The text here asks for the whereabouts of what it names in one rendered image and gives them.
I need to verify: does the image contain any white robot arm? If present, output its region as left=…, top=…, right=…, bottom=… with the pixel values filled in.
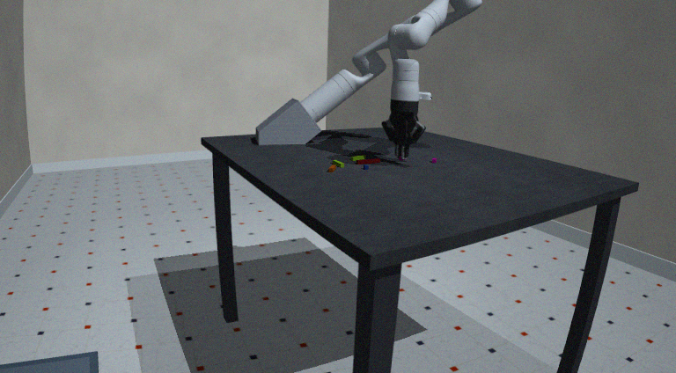
left=300, top=0, right=482, bottom=123

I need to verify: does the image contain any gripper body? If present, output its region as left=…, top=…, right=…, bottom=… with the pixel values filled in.
left=389, top=99, right=419, bottom=133

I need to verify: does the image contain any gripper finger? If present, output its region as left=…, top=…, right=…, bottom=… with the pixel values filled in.
left=382, top=119, right=402, bottom=158
left=401, top=120, right=426, bottom=159

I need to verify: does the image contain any red rod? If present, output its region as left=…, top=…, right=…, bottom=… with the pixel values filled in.
left=356, top=158, right=380, bottom=165

